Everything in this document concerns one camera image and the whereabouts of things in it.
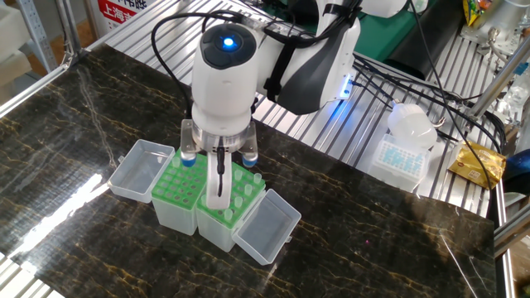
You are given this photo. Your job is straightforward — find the white foam block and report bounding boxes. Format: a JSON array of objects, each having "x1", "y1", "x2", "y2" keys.
[{"x1": 0, "y1": 3, "x2": 33, "y2": 104}]

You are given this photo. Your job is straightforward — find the dark blue object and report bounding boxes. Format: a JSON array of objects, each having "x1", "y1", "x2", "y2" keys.
[{"x1": 503, "y1": 148, "x2": 530, "y2": 195}]

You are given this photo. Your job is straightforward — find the aluminium frame bar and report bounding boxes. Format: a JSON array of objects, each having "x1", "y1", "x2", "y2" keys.
[
  {"x1": 492, "y1": 214, "x2": 530, "y2": 257},
  {"x1": 467, "y1": 45, "x2": 530, "y2": 121}
]

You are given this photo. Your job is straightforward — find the yellow red snack bag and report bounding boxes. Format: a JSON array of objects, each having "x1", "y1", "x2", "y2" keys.
[{"x1": 462, "y1": 0, "x2": 494, "y2": 26}]

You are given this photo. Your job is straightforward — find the clear tip box blue rack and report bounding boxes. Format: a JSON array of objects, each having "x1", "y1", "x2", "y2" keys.
[{"x1": 367, "y1": 132, "x2": 431, "y2": 194}]

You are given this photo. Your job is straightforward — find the black cable bundle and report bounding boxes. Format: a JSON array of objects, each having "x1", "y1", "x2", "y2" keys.
[{"x1": 351, "y1": 0, "x2": 508, "y2": 191}]

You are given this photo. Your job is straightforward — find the grey wrist camera blue label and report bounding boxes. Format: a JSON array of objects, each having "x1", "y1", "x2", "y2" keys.
[{"x1": 181, "y1": 118, "x2": 260, "y2": 169}]

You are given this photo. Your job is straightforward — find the black forearm velcro strap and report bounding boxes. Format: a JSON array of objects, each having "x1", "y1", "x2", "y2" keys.
[{"x1": 263, "y1": 35, "x2": 303, "y2": 103}]

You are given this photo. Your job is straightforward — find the black marble pattern board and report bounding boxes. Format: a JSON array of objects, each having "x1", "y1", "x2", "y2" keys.
[{"x1": 0, "y1": 43, "x2": 498, "y2": 298}]

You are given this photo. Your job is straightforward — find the clear tip box green rack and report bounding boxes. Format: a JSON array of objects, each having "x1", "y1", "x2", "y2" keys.
[
  {"x1": 107, "y1": 138, "x2": 208, "y2": 236},
  {"x1": 195, "y1": 162, "x2": 302, "y2": 266}
]

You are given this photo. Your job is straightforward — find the perforated metal shelf post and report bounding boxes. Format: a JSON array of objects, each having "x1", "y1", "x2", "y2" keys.
[{"x1": 16, "y1": 0, "x2": 59, "y2": 74}]

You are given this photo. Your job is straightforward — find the diagonal aluminium strut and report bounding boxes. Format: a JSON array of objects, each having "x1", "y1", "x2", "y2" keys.
[{"x1": 55, "y1": 0, "x2": 84, "y2": 59}]

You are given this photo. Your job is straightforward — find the white translucent plastic container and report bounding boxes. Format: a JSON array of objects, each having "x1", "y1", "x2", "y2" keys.
[{"x1": 387, "y1": 102, "x2": 439, "y2": 150}]

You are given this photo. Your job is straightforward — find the dark green mat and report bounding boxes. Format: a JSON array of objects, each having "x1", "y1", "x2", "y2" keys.
[{"x1": 354, "y1": 0, "x2": 440, "y2": 63}]

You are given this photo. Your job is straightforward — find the clear plastic bag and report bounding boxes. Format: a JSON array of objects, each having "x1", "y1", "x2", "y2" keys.
[{"x1": 494, "y1": 61, "x2": 530, "y2": 125}]

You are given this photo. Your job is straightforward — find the black gripper connector cable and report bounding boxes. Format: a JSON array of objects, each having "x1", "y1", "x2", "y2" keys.
[{"x1": 215, "y1": 138, "x2": 227, "y2": 198}]

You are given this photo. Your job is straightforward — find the red sign white characters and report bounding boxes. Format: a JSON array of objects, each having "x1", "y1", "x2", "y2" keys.
[{"x1": 97, "y1": 0, "x2": 148, "y2": 24}]

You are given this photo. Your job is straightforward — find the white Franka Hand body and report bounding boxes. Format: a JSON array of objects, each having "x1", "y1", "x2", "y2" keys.
[{"x1": 205, "y1": 149, "x2": 233, "y2": 211}]

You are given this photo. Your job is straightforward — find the black camera cable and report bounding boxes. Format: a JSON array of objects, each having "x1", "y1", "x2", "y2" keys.
[{"x1": 150, "y1": 11, "x2": 249, "y2": 119}]

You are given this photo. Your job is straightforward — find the gold foil bag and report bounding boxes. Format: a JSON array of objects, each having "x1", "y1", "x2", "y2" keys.
[{"x1": 446, "y1": 138, "x2": 507, "y2": 191}]

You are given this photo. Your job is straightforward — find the black cylindrical bin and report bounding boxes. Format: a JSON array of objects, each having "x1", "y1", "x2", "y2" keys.
[{"x1": 384, "y1": 0, "x2": 465, "y2": 79}]

